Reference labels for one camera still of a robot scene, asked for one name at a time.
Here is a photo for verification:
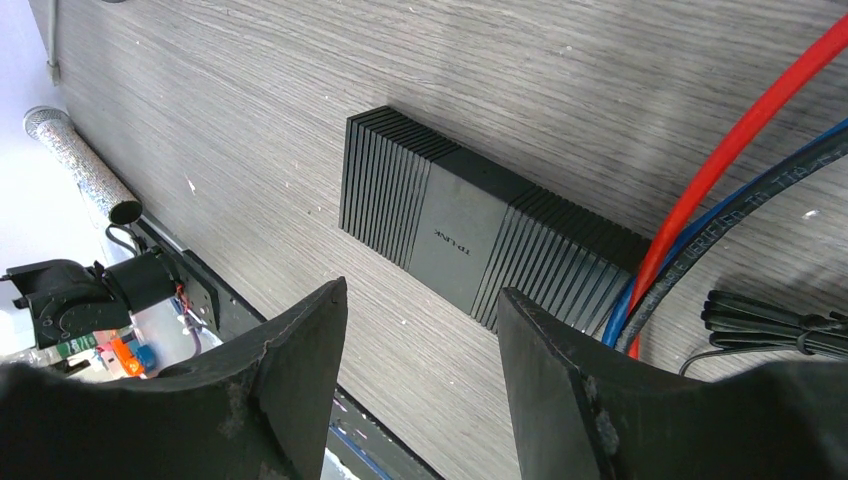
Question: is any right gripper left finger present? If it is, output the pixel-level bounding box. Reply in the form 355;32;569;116
1;278;348;479

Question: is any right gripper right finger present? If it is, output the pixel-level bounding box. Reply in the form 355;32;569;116
497;287;847;479

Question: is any blue ethernet cable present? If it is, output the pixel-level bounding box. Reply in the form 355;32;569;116
600;119;848;349

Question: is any black power adapter with cord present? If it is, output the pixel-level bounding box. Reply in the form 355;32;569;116
678;290;847;376

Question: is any black ribbed network switch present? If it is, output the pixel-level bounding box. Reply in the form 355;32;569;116
339;106;650;333

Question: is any black ethernet cable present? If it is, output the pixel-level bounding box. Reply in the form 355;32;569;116
614;129;848;356

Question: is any red ethernet cable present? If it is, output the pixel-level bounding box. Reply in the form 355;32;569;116
625;13;848;362

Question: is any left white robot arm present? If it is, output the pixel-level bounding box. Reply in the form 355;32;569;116
1;248;182;349

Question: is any clear glitter tube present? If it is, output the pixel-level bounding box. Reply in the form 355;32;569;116
23;106;143;225

